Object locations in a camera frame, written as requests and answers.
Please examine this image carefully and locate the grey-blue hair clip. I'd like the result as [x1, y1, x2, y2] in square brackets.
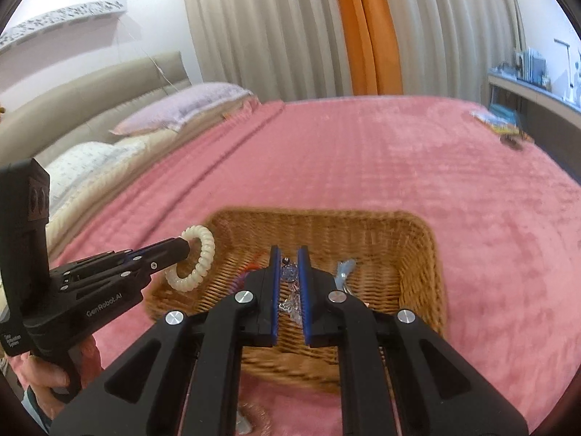
[333, 258, 359, 294]

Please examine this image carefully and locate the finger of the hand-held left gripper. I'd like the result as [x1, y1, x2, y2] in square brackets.
[51, 237, 191, 279]
[59, 253, 190, 294]

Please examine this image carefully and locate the row of books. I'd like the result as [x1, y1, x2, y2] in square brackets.
[513, 46, 551, 88]

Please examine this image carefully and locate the cream spiral hair tie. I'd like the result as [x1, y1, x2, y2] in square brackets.
[164, 225, 216, 293]

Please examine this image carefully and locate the beige curtain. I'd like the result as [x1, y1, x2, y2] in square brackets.
[180, 0, 527, 103]

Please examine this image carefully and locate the woven wicker basket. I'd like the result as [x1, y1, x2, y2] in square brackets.
[144, 209, 448, 395]

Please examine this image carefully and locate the white dotted pillow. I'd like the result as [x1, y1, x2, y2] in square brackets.
[44, 141, 147, 221]

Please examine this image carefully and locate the colourful book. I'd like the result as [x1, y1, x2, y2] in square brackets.
[469, 108, 519, 136]

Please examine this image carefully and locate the red hair accessory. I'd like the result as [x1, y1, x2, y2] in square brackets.
[229, 259, 268, 294]

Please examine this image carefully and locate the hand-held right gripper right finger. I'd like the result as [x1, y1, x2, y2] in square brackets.
[297, 245, 530, 436]

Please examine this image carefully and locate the white desk lamp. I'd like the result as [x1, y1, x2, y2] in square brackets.
[553, 37, 581, 101]

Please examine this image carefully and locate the lilac pillow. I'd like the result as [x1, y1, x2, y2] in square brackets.
[110, 82, 255, 136]

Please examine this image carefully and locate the beige padded headboard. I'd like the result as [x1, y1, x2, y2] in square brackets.
[0, 51, 192, 171]

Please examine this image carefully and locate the grey desk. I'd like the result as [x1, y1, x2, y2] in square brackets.
[487, 68, 581, 147]

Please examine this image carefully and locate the speckled wall shelf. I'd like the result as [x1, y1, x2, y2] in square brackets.
[0, 0, 128, 52]

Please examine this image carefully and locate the pink fleece blanket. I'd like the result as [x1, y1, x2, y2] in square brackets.
[9, 94, 581, 436]

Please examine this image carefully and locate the orange curtain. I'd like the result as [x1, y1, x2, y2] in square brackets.
[328, 0, 405, 97]

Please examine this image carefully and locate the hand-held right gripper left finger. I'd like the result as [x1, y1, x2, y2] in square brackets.
[50, 245, 279, 436]

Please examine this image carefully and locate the person's left hand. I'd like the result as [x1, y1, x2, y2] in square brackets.
[17, 355, 72, 407]

